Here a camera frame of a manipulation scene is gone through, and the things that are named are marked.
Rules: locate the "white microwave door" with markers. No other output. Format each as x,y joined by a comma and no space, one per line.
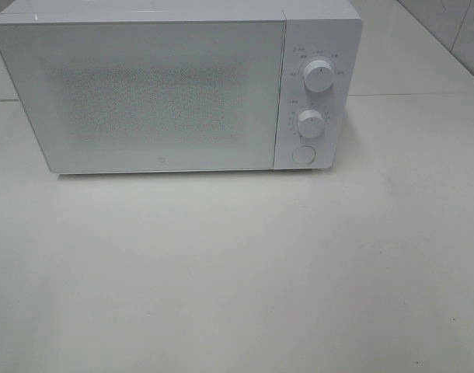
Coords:
145,97

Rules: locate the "white timer knob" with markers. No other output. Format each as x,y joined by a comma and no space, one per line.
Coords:
311,124

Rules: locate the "white microwave oven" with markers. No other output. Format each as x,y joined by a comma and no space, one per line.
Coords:
312,29

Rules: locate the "round white door button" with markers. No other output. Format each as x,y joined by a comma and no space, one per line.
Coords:
304,155

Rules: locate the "upper white power knob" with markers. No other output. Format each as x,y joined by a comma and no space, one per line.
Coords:
318,75

